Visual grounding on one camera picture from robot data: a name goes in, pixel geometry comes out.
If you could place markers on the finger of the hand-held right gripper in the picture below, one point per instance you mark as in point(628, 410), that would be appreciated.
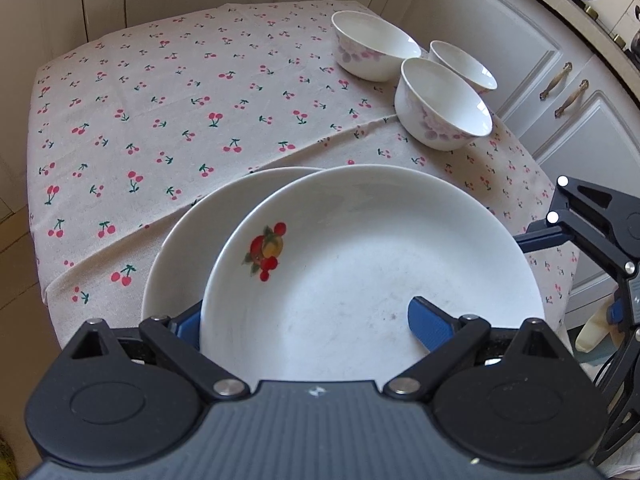
point(607, 440)
point(542, 240)

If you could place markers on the cherry print tablecloth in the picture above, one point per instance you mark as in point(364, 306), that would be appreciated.
point(175, 110)

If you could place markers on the white plate fruit prints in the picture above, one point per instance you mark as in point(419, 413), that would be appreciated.
point(190, 230)

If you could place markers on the white plate single fruit print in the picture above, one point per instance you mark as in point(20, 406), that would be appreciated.
point(360, 240)

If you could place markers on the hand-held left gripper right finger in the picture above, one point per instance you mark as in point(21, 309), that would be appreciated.
point(430, 325)

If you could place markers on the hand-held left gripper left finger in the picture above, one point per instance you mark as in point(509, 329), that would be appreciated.
point(189, 327)

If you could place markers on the white bowl pink floral print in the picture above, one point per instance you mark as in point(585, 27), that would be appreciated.
point(440, 105)
point(465, 67)
point(370, 35)

